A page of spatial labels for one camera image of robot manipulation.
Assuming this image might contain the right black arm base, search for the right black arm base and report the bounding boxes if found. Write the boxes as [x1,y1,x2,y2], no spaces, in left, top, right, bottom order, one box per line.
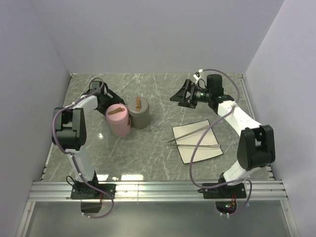
[198,184,247,216]

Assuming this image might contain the grey round lid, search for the grey round lid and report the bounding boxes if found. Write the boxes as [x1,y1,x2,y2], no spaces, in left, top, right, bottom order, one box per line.
[127,96,150,117]

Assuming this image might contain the purple cable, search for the purple cable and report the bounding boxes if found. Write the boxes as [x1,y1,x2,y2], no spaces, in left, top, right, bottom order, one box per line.
[189,68,253,217]
[51,78,115,219]

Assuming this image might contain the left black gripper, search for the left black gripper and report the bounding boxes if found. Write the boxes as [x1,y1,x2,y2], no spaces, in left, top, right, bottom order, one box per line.
[97,89,124,119]

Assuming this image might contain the grey cylindrical container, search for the grey cylindrical container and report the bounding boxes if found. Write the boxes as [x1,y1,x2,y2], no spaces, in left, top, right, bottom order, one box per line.
[130,112,150,129]

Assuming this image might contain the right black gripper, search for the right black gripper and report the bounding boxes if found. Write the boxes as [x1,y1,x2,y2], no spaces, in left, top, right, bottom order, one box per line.
[170,79,212,109]

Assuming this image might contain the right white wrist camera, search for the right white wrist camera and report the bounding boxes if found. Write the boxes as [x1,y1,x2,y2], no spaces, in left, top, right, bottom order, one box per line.
[193,69,206,88]

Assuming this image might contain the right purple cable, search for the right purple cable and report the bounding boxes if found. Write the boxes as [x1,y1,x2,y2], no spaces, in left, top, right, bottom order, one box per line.
[189,68,253,217]

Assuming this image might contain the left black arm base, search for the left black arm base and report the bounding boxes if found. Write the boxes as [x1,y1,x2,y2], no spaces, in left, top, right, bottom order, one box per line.
[70,183,110,214]

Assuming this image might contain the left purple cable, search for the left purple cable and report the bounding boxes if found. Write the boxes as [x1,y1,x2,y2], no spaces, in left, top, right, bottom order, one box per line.
[51,78,115,219]

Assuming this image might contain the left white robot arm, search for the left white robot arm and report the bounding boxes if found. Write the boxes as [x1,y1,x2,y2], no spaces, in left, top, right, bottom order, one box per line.
[52,78,130,198]

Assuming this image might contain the pink round lid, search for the pink round lid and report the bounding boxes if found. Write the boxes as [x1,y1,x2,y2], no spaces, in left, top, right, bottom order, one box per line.
[105,104,129,124]

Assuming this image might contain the aluminium rail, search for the aluminium rail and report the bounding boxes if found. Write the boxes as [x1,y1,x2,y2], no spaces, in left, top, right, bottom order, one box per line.
[27,180,288,202]

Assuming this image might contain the metal tongs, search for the metal tongs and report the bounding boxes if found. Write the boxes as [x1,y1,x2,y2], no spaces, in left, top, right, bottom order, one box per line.
[167,124,221,149]

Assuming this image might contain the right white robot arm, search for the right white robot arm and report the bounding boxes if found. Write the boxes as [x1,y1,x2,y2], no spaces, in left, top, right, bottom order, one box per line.
[170,69,276,198]

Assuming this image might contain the pink cylindrical container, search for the pink cylindrical container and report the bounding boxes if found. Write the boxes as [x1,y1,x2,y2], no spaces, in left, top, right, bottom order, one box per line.
[108,117,131,137]

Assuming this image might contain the white square plate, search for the white square plate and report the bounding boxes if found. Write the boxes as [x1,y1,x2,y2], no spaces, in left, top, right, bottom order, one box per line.
[169,120,223,164]

